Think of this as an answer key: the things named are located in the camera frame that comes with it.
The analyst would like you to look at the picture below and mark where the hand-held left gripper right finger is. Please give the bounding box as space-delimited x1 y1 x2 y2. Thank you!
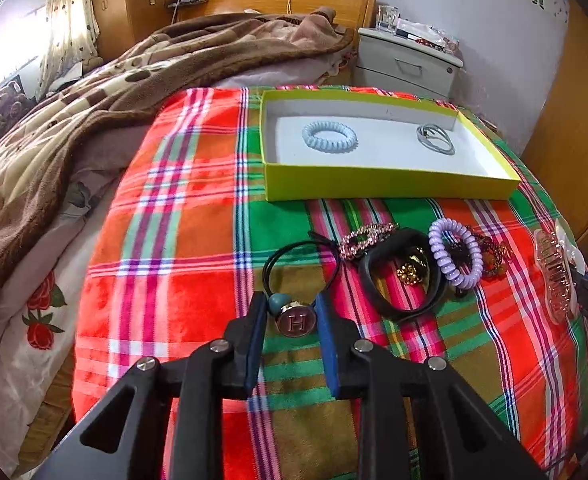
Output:
315 291 549 480

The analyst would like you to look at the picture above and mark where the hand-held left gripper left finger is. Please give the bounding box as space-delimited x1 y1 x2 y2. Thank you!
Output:
33 291 267 480

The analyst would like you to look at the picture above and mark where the black hair tie round charm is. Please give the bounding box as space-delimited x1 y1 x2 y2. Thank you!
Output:
265 232 343 337

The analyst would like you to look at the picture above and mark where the pearly rose-gold claw clip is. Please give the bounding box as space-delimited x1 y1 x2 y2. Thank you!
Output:
532 220 582 329

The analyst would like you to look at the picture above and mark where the black wristband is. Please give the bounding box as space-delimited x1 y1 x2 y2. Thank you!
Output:
358 228 447 322

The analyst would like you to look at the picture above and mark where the brown rhinestone hair clip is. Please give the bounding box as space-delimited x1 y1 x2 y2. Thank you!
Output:
466 226 515 280

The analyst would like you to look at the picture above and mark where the pink rhinestone hair clip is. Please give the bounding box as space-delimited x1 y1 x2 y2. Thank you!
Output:
339 222 401 261

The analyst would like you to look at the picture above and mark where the black hair tie gold chain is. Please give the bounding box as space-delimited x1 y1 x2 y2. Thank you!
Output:
396 250 433 286

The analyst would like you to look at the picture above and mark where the purple spiral hair tie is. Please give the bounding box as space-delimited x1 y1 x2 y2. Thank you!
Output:
427 217 482 289

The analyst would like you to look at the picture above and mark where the yellow-green cardboard box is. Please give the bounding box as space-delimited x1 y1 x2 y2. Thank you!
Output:
260 89 522 204

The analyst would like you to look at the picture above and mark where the plaid blanket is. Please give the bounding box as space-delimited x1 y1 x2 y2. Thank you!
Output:
71 85 588 480

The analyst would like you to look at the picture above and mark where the wooden door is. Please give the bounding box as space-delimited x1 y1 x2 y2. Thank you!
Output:
520 7 588 257

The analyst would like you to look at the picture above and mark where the floral bed sheet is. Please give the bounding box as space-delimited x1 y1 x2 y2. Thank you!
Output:
0 175 122 477

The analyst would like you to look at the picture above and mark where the mauve bed sheet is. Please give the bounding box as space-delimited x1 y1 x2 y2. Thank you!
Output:
213 55 361 92

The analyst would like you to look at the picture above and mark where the white nightstand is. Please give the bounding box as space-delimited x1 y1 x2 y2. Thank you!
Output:
353 26 465 99

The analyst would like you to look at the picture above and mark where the brown patterned blanket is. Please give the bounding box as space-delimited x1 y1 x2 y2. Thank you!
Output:
0 7 357 342

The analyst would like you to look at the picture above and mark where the clutter of small nightstand articles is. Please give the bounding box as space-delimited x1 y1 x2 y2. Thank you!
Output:
398 18 461 54

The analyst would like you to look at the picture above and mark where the clear glass cup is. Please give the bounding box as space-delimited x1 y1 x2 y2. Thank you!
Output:
376 4 401 31

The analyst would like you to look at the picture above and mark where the brown teddy bear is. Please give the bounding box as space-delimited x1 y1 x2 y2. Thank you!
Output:
0 75 38 147

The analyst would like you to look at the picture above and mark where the wooden headboard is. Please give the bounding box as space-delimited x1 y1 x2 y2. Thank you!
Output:
175 0 380 42

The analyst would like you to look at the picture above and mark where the wooden wardrobe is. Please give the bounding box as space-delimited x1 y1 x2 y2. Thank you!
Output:
89 0 188 62

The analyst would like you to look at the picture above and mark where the dotted curtain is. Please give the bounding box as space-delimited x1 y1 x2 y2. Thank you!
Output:
38 0 101 97

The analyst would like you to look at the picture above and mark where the light blue spiral hair tie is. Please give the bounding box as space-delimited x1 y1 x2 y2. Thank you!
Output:
301 120 357 153

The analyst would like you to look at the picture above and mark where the grey hair tie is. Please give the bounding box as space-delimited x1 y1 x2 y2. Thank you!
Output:
416 123 457 156

